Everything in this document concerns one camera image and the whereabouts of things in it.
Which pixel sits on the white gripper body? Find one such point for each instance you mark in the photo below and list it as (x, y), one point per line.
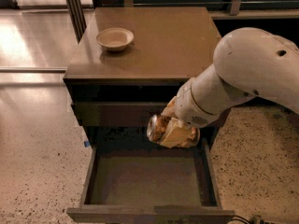
(187, 105)

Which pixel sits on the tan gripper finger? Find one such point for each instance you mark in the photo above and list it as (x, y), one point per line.
(169, 110)
(178, 134)

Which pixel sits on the crushed orange soda can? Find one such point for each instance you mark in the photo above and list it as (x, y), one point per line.
(156, 128)

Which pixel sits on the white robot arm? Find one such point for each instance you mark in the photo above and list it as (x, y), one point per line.
(247, 63)

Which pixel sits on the grey drawer cabinet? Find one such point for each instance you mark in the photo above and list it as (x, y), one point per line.
(171, 45)

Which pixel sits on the open grey middle drawer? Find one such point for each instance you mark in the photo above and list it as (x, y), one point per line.
(151, 186)

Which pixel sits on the closed grey top drawer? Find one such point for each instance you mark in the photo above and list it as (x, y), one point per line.
(101, 114)

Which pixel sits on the blue tape piece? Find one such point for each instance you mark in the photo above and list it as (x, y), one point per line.
(86, 143)

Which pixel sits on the beige paper bowl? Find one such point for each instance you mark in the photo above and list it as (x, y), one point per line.
(115, 39)

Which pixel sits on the dark window frame post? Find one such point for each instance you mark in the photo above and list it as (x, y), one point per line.
(77, 17)

